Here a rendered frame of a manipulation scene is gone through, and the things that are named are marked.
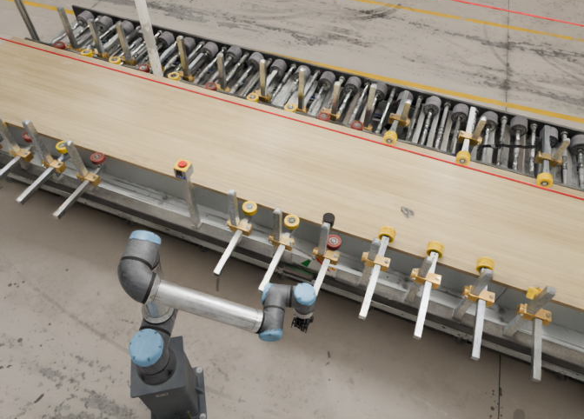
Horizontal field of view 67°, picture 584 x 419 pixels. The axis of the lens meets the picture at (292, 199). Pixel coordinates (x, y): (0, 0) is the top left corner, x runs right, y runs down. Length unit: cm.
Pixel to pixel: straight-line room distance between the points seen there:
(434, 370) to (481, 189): 118
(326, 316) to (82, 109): 214
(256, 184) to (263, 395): 128
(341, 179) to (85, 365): 197
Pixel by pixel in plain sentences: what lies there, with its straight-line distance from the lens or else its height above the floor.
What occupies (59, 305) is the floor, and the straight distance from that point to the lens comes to 345.
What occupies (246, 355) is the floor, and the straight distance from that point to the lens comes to 299.
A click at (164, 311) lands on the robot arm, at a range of 215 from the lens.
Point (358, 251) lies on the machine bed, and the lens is 257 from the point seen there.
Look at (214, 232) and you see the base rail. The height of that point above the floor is 70.
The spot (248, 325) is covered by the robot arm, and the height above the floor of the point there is 121.
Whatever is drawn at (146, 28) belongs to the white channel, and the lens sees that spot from 322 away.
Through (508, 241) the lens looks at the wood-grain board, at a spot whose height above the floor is 90.
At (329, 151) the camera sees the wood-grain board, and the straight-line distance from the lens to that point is 273.
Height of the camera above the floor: 281
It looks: 51 degrees down
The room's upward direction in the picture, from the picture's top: 3 degrees clockwise
